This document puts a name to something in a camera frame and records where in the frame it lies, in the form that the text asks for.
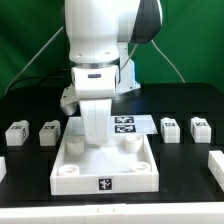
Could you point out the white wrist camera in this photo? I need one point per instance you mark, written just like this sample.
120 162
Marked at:
69 101

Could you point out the white tag sheet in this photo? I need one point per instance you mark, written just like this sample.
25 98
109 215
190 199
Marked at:
132 124

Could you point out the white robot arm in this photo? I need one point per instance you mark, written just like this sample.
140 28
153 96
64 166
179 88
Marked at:
95 29

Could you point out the white obstacle left wall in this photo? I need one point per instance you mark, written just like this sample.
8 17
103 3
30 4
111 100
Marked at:
3 170

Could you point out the white front rail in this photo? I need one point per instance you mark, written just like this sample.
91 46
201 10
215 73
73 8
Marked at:
163 213

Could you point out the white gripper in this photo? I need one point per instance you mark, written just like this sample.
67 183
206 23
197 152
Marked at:
95 84

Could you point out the white obstacle wall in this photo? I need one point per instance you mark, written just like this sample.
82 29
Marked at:
216 166
3 170

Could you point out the white obstacle right wall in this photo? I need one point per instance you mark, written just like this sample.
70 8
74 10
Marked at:
216 166

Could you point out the white square tabletop tray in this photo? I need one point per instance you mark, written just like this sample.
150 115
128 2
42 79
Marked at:
124 164

